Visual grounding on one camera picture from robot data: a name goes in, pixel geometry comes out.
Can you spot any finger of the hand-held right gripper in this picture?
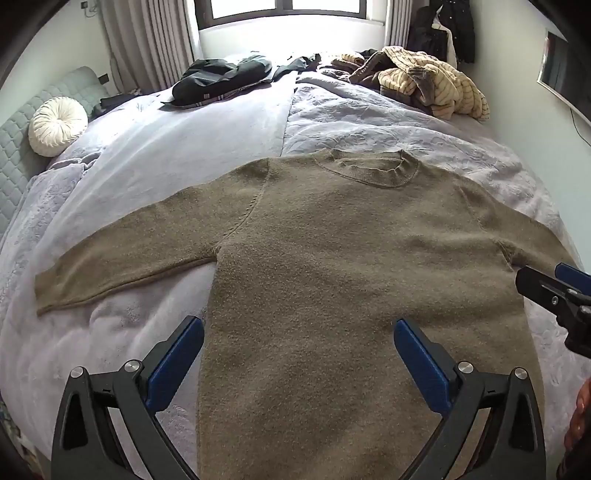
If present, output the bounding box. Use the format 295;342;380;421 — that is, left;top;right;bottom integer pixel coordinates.
516;266;591;326
555;263;591;295

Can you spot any black television cable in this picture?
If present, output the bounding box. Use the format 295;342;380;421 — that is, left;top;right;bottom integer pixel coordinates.
569;107;591;149

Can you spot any hanging dark coat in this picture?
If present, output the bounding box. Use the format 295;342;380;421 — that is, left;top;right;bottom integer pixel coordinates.
406;0;476;66

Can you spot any wall television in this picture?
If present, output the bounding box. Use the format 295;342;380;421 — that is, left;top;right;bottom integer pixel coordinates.
537;28;591;126

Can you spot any brown fleece garment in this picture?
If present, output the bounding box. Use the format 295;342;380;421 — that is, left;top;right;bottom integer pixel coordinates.
348;49;419;95

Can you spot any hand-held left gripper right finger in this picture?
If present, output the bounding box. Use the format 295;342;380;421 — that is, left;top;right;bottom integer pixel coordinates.
393;318;548;480

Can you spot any olive brown knit sweater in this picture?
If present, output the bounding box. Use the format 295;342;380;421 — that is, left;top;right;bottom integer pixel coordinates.
34;148;580;480

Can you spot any black jacket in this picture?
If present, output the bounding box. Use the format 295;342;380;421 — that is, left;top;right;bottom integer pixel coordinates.
159;54;274;109

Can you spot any grey pleated curtain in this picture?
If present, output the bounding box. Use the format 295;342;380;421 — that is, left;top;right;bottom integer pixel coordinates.
99;0;200;94
384;0;413;49

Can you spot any grey quilted headboard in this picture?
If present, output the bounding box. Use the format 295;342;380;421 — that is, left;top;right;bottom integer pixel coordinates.
0;66;112;245

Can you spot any round white pleated pillow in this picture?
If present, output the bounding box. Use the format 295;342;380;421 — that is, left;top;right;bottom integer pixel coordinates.
28;97;89;158

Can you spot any dark cloth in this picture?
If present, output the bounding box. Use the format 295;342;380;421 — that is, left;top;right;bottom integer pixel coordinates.
272;53;322;82
91;91;140;117

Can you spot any person's right hand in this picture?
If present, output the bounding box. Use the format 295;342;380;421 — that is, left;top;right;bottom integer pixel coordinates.
564;376;591;452

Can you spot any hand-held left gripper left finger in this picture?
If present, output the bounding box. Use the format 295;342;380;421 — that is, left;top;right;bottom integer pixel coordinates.
50;315;205;480

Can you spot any small cream striped garment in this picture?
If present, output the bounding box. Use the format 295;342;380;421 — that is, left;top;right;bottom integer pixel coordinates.
330;52;366;73

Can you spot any lilac plush blanket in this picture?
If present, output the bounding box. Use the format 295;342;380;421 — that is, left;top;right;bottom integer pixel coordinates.
0;51;583;480

